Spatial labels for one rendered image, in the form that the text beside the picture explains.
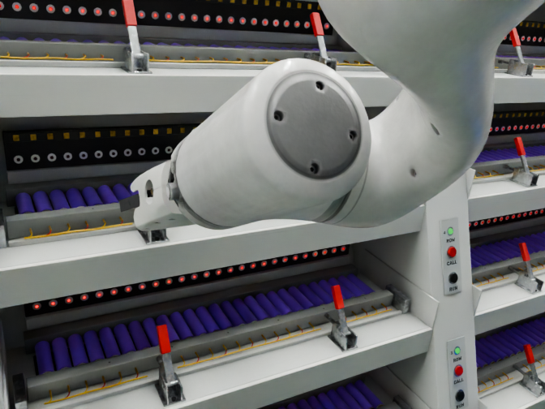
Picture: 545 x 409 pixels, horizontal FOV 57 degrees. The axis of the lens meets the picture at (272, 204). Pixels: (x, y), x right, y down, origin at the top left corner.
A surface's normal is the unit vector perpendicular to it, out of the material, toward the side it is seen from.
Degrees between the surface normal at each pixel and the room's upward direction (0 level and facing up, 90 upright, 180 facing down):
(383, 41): 135
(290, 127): 80
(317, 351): 20
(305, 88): 75
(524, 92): 110
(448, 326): 90
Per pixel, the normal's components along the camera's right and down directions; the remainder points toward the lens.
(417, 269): -0.88, 0.11
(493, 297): 0.08, -0.92
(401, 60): -0.29, 0.89
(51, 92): 0.48, 0.37
